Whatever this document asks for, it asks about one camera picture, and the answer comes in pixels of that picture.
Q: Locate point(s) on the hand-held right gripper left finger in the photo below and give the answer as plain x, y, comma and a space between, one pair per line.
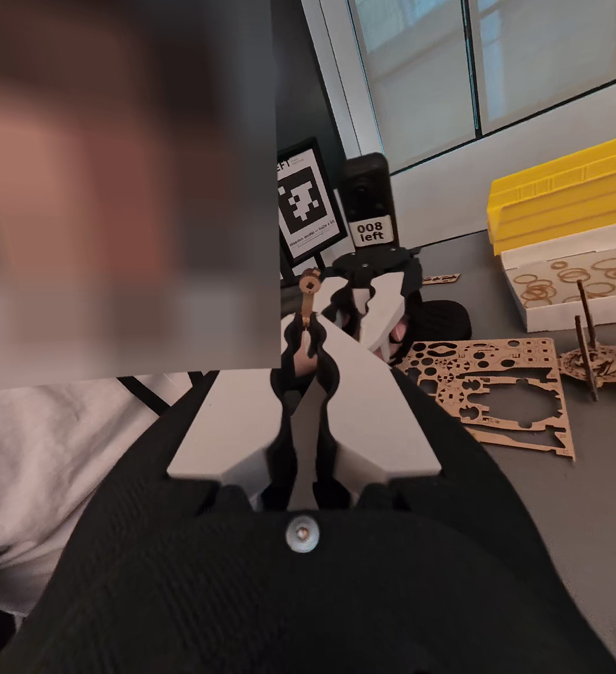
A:
223, 447

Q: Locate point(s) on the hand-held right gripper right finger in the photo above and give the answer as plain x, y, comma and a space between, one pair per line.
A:
381, 432

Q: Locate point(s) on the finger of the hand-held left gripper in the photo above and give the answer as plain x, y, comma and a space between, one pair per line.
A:
387, 305
331, 289

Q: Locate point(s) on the small wooden key-shaped part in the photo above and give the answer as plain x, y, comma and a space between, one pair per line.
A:
306, 305

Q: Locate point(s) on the wooden model assembly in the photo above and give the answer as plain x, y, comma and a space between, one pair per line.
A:
600, 363

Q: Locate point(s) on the person's left hand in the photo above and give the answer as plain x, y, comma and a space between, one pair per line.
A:
444, 318

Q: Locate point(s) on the black framed marker sign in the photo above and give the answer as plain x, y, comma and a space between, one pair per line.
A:
308, 210

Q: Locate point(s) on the small flat wooden piece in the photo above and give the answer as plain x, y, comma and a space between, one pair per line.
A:
441, 279

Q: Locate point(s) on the group of wooden rings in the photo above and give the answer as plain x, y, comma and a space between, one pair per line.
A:
537, 292

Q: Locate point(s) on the wooden sheet with large cut-outs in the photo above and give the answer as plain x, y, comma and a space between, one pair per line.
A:
550, 368

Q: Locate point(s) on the white cardboard box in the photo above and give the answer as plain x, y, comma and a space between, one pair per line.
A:
576, 316

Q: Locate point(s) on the yellow plastic bin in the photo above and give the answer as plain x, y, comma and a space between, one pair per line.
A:
566, 205

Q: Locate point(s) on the glass window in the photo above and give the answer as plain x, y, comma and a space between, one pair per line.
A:
550, 63

